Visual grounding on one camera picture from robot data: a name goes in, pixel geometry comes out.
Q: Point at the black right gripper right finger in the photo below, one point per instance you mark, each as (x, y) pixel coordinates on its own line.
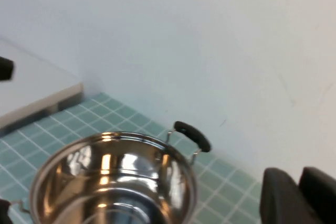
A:
(323, 195)

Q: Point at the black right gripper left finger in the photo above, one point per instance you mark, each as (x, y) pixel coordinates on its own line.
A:
(283, 203)

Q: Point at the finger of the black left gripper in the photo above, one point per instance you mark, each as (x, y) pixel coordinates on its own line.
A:
(6, 69)

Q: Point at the white raised board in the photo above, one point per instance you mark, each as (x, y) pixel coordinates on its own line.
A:
(39, 85)

